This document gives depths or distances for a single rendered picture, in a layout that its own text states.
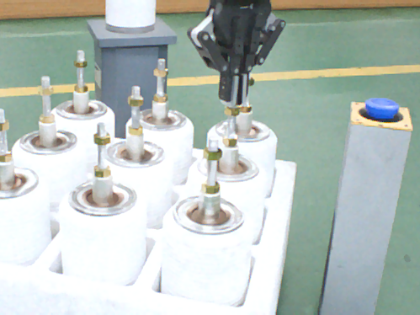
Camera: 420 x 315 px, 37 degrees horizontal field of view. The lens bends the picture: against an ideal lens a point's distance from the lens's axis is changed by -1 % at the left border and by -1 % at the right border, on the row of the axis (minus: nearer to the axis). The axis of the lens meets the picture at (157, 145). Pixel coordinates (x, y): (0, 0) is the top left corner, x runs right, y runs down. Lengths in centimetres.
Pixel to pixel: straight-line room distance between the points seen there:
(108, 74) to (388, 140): 57
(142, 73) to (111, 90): 7
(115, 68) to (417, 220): 62
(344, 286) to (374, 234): 9
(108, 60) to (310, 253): 49
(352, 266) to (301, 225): 31
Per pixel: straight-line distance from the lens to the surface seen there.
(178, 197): 87
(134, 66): 117
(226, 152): 76
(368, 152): 80
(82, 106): 93
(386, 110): 80
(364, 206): 83
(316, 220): 119
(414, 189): 137
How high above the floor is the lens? 60
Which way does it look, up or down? 25 degrees down
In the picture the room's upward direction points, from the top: 1 degrees clockwise
